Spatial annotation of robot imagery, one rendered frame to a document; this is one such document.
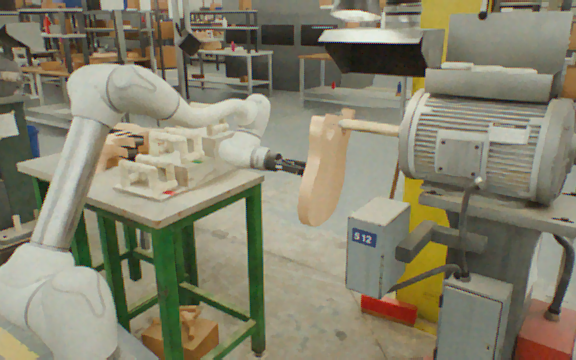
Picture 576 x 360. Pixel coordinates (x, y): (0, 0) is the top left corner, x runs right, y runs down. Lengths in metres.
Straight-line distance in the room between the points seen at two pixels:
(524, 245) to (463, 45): 0.54
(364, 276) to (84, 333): 0.68
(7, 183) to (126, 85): 2.16
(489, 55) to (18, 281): 1.35
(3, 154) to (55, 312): 2.18
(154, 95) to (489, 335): 1.06
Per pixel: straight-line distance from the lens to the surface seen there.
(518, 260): 1.29
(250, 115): 1.74
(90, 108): 1.42
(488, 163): 1.20
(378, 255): 1.11
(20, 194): 3.43
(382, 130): 1.39
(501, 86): 1.21
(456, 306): 1.28
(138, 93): 1.31
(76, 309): 1.24
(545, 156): 1.17
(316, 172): 1.50
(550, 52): 1.34
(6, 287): 1.43
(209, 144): 1.92
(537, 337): 1.41
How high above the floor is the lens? 1.57
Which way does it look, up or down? 19 degrees down
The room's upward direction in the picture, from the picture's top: 1 degrees counter-clockwise
